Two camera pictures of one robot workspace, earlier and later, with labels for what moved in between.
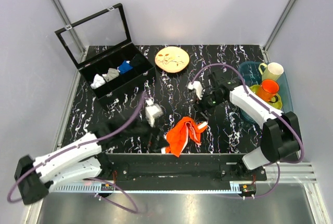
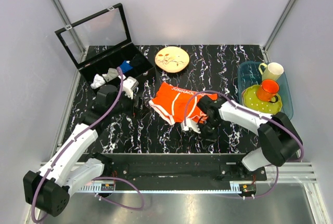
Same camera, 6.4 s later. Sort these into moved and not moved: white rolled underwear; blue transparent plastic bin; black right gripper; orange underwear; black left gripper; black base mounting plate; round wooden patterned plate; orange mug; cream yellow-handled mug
Moved: orange underwear; black left gripper; black right gripper
Not moved: orange mug; cream yellow-handled mug; round wooden patterned plate; white rolled underwear; blue transparent plastic bin; black base mounting plate
